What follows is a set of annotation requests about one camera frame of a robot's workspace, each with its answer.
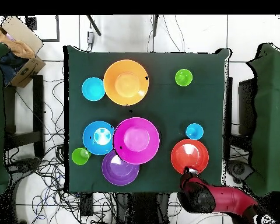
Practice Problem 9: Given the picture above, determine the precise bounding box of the large red bowl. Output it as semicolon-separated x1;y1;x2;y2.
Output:
170;138;210;175

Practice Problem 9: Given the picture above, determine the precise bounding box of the blue cup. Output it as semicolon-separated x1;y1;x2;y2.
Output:
185;122;204;141

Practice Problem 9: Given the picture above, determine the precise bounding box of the large pink bowl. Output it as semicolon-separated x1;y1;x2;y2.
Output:
113;117;160;166

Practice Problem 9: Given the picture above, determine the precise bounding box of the purple bowl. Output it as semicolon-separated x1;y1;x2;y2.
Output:
101;150;140;187

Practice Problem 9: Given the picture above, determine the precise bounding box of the dark green table cloth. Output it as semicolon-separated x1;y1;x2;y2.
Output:
62;45;232;194

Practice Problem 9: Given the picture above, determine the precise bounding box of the black side furniture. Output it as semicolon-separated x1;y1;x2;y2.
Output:
237;78;257;136

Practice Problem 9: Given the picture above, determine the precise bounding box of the green cup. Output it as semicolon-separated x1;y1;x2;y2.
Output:
71;147;92;166
174;68;194;88

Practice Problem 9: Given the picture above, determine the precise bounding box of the medium blue bowl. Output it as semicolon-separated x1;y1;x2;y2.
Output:
82;120;116;156

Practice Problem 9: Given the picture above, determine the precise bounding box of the large orange bowl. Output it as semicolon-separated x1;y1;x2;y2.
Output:
103;59;150;106

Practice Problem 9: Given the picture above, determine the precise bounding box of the small light blue bowl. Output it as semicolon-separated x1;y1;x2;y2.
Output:
81;77;106;102

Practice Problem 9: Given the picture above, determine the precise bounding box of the black tripod leg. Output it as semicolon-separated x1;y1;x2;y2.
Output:
152;15;159;37
86;15;102;37

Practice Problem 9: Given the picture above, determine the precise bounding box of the cardboard box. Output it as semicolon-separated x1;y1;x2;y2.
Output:
0;15;47;89

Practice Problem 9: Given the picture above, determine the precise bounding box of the brown cloth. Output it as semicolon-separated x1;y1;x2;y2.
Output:
0;23;36;59

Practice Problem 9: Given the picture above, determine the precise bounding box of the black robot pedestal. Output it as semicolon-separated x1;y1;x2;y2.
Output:
115;192;171;224

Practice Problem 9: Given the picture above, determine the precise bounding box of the black stool frame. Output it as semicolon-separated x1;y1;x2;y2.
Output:
4;75;46;159

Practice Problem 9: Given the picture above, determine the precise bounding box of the black square frame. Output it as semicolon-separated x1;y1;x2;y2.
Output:
25;15;60;43

